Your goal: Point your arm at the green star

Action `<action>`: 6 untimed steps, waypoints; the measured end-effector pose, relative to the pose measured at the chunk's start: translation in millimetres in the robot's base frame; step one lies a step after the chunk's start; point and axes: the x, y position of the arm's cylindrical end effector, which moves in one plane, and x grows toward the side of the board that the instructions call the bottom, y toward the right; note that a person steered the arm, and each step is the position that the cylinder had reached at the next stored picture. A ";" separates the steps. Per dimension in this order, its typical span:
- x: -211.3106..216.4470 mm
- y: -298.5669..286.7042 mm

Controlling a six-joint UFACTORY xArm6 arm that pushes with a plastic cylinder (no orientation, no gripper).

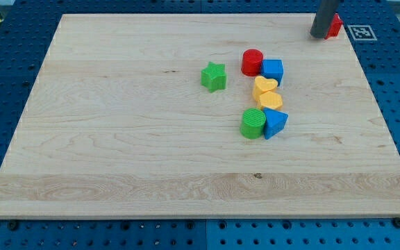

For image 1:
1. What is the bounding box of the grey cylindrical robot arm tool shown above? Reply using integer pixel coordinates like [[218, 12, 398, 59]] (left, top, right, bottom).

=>
[[310, 0, 340, 39]]

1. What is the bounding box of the green star block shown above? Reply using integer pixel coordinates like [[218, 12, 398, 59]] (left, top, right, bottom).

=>
[[201, 62, 227, 92]]

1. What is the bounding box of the green cylinder block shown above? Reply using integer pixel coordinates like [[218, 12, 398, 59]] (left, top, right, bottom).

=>
[[240, 108, 266, 140]]

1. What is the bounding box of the yellow heart block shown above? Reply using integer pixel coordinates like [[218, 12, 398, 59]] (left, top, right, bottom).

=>
[[252, 76, 278, 101]]

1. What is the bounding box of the blue triangle block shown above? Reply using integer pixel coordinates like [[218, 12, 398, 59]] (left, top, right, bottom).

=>
[[263, 108, 288, 140]]

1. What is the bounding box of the yellow hexagon block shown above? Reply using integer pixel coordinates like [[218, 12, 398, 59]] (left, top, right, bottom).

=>
[[257, 91, 283, 110]]

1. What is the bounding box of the red cylinder block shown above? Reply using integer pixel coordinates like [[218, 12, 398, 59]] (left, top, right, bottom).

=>
[[241, 49, 263, 76]]

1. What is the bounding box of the light wooden board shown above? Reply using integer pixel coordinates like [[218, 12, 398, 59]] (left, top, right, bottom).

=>
[[0, 14, 400, 219]]

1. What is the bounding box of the blue cube block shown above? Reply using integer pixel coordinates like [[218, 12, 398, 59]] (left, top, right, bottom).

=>
[[260, 59, 284, 85]]

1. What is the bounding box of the red block behind tool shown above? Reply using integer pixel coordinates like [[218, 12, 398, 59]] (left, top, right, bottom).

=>
[[324, 13, 343, 40]]

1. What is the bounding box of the white fiducial marker tag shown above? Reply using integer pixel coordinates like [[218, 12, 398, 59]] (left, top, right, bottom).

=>
[[347, 24, 377, 41]]

